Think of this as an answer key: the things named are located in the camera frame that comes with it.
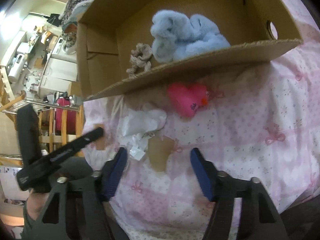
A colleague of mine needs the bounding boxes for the red suitcase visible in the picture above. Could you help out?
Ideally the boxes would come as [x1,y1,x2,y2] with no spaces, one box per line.
[55,97,78,134]

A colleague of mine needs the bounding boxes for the pink patterned bed quilt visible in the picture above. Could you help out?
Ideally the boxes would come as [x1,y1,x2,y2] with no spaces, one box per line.
[84,0,319,239]

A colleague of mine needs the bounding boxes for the blue fur-trimmed jacket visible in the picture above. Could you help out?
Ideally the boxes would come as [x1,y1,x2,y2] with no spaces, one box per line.
[60,0,94,34]

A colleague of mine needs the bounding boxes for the person's left hand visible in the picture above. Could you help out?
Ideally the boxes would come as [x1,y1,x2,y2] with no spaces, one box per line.
[26,190,49,220]

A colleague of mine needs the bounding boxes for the brown cardboard box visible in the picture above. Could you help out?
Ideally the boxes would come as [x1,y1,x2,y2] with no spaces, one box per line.
[76,0,303,100]

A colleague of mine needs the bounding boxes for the grey trousers leg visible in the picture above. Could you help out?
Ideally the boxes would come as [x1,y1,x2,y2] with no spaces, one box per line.
[280,189,319,239]

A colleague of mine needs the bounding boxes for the white soft cloth bundle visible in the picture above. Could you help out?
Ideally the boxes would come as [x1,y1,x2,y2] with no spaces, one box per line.
[122,109,167,137]

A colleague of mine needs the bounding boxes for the beige floral scrunchie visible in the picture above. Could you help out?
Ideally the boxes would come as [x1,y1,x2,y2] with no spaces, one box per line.
[126,43,153,78]

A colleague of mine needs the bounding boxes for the white washing machine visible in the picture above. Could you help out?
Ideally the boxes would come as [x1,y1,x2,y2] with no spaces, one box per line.
[52,37,76,60]

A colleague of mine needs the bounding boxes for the pink rubber duck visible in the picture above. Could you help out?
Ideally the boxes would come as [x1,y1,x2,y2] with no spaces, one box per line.
[167,82,209,118]

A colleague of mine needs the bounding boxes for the white kitchen cabinets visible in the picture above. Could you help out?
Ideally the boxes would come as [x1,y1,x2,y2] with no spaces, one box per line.
[38,58,78,98]

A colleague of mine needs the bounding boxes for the clear plastic bag with label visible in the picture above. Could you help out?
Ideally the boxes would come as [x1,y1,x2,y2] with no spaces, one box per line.
[129,132,156,161]

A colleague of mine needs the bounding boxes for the grey metal canister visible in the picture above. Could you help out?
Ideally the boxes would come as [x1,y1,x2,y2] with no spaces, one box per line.
[69,95,83,107]

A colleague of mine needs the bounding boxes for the light blue fluffy scrunchie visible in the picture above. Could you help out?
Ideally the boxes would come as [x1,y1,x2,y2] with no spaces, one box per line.
[150,10,231,63]

